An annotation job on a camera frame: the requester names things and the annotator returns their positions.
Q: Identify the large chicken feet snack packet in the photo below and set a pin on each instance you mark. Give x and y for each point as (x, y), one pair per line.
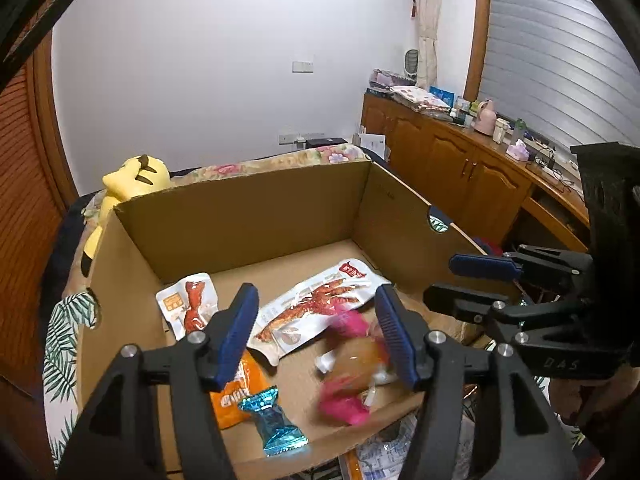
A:
(310, 310)

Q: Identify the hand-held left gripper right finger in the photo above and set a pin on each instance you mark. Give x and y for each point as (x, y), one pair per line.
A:
(400, 340)

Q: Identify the white cup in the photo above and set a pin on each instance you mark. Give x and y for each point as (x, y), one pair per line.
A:
(501, 131)

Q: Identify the low wall socket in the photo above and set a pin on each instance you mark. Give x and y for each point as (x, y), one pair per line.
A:
(290, 138)

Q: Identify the blue candy wrapper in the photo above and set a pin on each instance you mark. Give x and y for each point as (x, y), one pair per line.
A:
(272, 425)

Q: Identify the purple cloth bundle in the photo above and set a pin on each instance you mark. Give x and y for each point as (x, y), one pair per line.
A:
(387, 80)

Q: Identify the dark blue quilt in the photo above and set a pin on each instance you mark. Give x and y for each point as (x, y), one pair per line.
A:
(67, 240)

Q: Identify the white wall switch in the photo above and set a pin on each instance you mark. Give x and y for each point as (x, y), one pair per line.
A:
(302, 65)

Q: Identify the leaf print bedsheet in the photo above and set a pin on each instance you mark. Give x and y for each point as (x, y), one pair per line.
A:
(65, 350)

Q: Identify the purple tissue pack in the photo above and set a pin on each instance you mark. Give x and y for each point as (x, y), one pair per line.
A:
(518, 151)

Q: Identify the white paper box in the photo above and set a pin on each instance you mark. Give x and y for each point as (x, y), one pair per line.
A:
(370, 145)

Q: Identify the large silver snack packet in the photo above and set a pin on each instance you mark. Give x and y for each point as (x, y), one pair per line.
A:
(385, 447)

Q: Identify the wooden window frame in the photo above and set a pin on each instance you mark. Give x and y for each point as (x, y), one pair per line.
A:
(477, 35)

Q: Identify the pink snack packet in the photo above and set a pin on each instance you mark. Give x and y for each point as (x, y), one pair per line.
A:
(350, 375)

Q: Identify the blue box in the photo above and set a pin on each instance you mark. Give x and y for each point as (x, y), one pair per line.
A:
(442, 95)

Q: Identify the black box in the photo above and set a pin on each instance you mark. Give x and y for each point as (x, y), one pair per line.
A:
(325, 143)

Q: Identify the brown cardboard box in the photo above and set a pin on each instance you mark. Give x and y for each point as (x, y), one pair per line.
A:
(240, 220)

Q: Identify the yellow plush toy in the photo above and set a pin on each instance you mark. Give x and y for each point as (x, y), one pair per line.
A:
(132, 175)

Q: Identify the wooden louvered wardrobe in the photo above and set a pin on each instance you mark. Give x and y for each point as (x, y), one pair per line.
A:
(25, 210)

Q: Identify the person's right hand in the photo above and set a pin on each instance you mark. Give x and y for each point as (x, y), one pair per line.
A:
(585, 397)

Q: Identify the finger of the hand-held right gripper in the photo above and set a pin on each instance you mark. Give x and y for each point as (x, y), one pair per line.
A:
(485, 266)
(460, 297)

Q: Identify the wooden cabinet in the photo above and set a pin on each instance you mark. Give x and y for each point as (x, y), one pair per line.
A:
(450, 160)

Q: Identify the cream curtain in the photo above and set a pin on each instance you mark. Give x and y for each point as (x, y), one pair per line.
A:
(430, 25)

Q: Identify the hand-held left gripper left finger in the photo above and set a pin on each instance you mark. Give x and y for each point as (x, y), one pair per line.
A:
(232, 340)

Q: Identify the small chicken feet snack packet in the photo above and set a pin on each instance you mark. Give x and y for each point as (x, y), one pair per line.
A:
(187, 305)

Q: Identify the folded floral cloth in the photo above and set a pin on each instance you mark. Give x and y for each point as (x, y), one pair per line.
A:
(417, 99)

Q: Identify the grey window blind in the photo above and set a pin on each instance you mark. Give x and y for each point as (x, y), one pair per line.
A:
(560, 50)

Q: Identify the small white fan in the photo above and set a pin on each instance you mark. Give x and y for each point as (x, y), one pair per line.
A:
(412, 64)

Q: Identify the green cap bottle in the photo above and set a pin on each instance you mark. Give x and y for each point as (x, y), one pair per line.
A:
(518, 131)

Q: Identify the orange snack packet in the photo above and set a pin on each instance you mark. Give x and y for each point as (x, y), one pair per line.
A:
(240, 395)

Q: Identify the pink kettle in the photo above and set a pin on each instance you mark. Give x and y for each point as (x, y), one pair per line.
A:
(485, 119)

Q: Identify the white power strip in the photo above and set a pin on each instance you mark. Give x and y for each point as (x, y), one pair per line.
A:
(547, 152)

